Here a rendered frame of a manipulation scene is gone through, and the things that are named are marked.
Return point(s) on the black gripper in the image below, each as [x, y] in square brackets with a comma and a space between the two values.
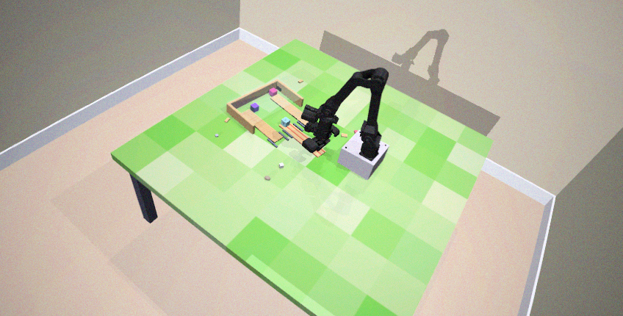
[320, 140]

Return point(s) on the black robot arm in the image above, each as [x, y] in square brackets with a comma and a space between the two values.
[370, 135]

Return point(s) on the light blue labelled cube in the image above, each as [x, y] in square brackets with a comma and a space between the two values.
[285, 122]

